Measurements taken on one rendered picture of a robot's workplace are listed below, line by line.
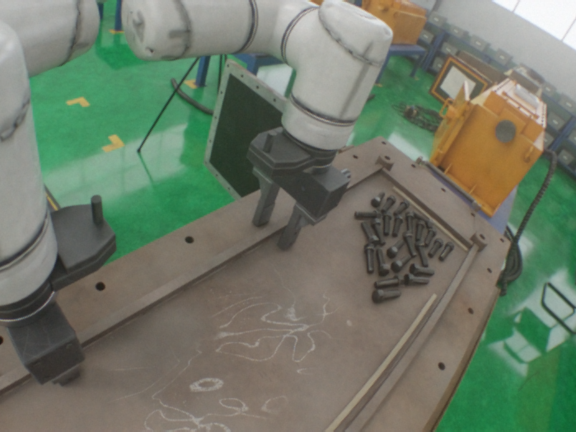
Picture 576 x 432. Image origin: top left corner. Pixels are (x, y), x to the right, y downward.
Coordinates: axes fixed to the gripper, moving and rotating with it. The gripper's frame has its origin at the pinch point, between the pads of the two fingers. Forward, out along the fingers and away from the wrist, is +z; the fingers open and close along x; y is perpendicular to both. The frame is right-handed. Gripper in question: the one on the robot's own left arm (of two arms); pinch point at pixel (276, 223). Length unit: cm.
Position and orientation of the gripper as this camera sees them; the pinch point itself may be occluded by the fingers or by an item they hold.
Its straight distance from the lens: 57.1
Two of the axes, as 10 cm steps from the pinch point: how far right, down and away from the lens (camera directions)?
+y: 6.7, -3.7, 6.4
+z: -2.7, 6.8, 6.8
